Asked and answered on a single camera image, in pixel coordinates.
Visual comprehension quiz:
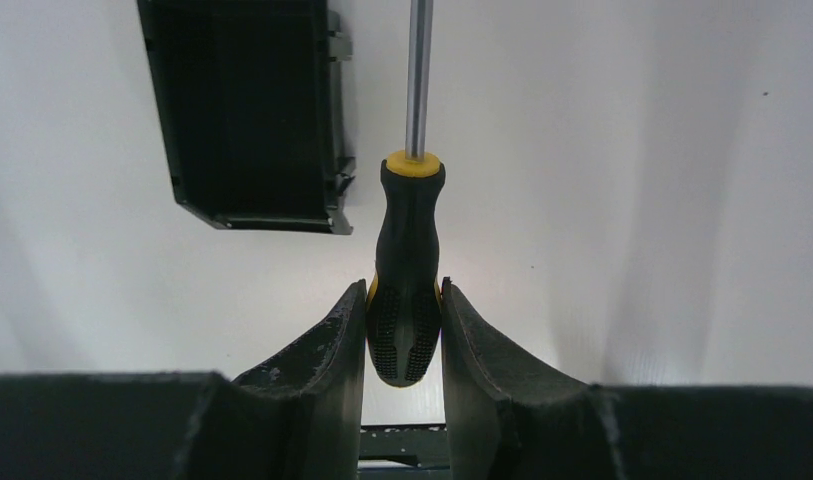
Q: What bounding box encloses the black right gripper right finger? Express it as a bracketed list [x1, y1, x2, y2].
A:
[441, 279, 595, 479]

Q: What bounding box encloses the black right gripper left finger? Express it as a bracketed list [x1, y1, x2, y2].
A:
[233, 280, 366, 479]

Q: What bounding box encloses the black and yellow screwdriver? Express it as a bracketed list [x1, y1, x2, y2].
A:
[366, 1, 446, 388]

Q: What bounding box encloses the black plastic bin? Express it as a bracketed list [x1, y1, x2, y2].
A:
[138, 1, 355, 235]

